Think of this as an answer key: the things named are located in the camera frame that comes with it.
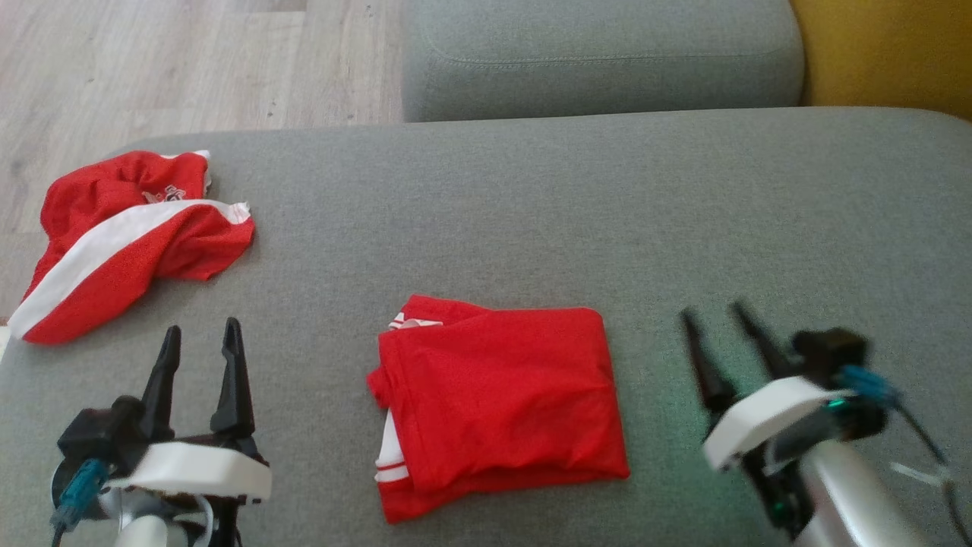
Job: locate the yellow cushion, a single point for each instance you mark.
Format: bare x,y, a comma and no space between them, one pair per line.
888,53

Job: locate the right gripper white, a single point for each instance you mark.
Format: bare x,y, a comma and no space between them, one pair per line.
759,422

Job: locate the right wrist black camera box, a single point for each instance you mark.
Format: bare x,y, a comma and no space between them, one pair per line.
831,349

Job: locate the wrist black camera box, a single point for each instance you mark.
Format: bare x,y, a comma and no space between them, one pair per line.
831,349
95,433

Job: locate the red shorts with white stripe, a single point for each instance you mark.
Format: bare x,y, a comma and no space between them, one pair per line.
114,258

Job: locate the grey sofa back cushion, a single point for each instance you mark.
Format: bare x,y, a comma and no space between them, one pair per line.
600,61

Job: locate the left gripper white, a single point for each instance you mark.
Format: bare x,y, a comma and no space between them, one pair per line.
197,471

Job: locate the large grey sofa seat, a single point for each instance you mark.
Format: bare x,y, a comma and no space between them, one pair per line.
531,213

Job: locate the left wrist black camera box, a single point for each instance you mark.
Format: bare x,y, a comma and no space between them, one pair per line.
95,433

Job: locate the red Bulls basketball jersey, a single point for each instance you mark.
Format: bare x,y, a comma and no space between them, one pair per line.
501,410

